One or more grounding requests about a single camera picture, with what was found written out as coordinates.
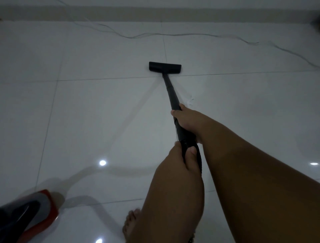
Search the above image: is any person's left hand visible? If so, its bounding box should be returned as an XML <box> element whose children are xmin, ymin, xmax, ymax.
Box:
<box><xmin>150</xmin><ymin>141</ymin><xmax>205</xmax><ymax>214</ymax></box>

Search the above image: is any person's right hand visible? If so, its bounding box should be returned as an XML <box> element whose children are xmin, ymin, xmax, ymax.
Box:
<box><xmin>171</xmin><ymin>103</ymin><xmax>213</xmax><ymax>145</ymax></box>

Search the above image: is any black vacuum wand with nozzle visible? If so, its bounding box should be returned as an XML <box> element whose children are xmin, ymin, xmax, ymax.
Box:
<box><xmin>149</xmin><ymin>61</ymin><xmax>202</xmax><ymax>174</ymax></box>

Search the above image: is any red vacuum cleaner body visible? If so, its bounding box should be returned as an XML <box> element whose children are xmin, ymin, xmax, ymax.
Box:
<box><xmin>0</xmin><ymin>189</ymin><xmax>59</xmax><ymax>243</ymax></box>

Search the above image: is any person's right forearm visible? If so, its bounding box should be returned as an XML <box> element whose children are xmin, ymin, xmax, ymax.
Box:
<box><xmin>200</xmin><ymin>123</ymin><xmax>320</xmax><ymax>243</ymax></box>

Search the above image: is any person's left foot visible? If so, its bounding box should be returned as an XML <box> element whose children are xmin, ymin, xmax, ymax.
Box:
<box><xmin>122</xmin><ymin>208</ymin><xmax>142</xmax><ymax>241</ymax></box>

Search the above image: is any thin white cable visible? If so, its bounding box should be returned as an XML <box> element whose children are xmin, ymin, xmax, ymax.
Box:
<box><xmin>56</xmin><ymin>0</ymin><xmax>320</xmax><ymax>68</ymax></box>

